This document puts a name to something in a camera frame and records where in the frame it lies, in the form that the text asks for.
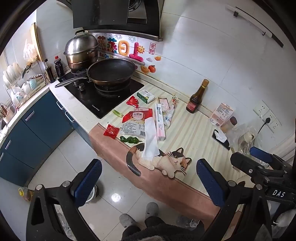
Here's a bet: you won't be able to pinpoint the white wall socket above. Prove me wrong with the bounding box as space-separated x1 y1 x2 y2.
253 100 282 133

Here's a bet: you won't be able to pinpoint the thin vinegar bottle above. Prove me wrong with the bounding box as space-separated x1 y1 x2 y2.
44 59 55 83

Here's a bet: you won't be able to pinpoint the black range hood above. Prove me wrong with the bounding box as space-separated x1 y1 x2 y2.
60 0 164 42

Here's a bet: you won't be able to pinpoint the cooking oil bottle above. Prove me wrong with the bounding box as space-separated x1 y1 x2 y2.
18 187 34 202

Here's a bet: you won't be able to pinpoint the black frying pan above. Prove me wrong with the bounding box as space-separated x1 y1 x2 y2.
55 58 136 88

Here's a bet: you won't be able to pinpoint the dark soy sauce bottle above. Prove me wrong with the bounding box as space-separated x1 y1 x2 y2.
54 56 65 78

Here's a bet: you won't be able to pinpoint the white toothpaste box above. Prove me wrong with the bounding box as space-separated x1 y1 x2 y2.
155 103 166 141

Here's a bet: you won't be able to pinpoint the dish drying rack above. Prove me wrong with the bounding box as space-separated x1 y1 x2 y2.
3 61 49 109

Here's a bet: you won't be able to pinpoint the red crumpled wrapper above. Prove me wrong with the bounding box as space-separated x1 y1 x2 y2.
126 96 139 108

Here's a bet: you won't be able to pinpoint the red white snack bag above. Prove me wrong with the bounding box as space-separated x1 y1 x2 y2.
120 108 153 138

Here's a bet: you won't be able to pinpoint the white tissue paper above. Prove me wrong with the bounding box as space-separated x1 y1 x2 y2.
142 117 159 161

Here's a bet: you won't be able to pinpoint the green white small box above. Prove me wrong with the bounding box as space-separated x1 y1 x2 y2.
137 89 155 104

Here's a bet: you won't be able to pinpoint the steel steamer pot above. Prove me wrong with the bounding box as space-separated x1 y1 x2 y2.
63 30 99 71

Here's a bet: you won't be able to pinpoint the black phone with paper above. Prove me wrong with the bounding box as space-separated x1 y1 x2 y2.
212 130 230 151

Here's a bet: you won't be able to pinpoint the colourful wall stickers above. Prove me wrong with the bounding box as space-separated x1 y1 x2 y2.
93 33 162 75

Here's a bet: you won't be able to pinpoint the left grey slipper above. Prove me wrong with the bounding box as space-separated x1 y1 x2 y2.
119 213 137 228

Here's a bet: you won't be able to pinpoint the pink white carton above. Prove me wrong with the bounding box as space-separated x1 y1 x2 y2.
209 103 235 126

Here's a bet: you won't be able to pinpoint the blue kitchen cabinets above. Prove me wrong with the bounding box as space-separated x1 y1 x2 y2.
1 92 91 186

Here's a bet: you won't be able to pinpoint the small red sauce packet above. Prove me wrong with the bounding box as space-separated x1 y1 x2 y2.
103 124 120 140

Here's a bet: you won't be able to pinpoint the black gas stove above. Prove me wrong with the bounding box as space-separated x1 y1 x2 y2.
58 72 144 118

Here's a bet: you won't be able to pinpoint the brown sauce bottle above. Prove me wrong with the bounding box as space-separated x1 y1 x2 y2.
186 79 209 113

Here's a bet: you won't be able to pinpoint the green pepper piece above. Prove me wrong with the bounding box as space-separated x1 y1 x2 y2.
120 136 141 144

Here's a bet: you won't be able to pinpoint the white trash bin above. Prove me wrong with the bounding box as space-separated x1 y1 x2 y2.
86 184 99 203

